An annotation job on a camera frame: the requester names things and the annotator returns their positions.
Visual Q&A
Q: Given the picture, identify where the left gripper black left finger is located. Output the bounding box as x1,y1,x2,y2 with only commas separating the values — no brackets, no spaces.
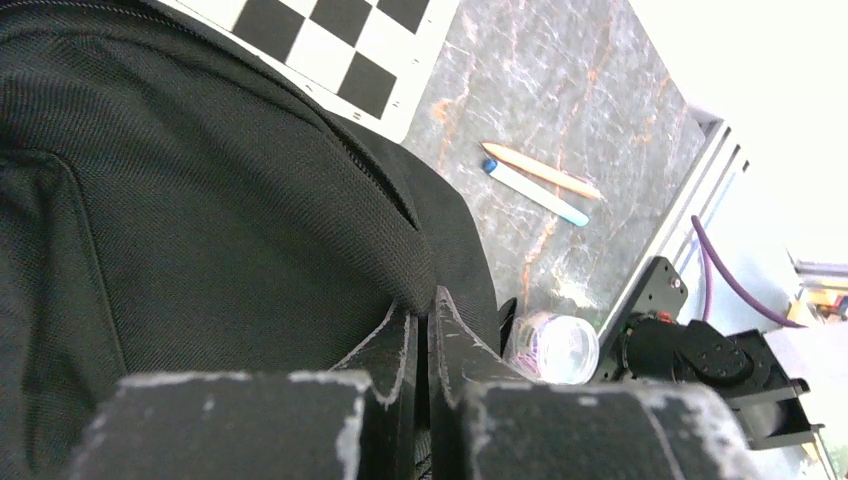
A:
64,308,418,479

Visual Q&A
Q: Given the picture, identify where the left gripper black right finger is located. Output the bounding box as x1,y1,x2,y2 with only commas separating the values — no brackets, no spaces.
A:
427,288,760,479

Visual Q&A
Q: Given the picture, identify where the black student backpack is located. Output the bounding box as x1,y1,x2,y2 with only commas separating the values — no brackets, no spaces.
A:
1,1,503,479

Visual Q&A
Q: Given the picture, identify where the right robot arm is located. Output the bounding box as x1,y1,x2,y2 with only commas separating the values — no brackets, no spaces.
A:
612,315,823,450

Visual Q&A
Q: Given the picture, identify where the blue white pen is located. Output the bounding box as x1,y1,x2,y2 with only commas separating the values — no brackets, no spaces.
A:
481,158,589,227

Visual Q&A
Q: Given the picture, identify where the black white chessboard mat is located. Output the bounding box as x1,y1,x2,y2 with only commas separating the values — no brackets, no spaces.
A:
168,0,459,143

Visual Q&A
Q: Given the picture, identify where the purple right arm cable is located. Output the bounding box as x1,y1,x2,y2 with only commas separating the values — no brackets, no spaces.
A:
690,214,806,331

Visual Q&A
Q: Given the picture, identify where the aluminium frame rail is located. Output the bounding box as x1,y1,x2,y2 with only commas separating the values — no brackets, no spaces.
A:
599,111,745,337

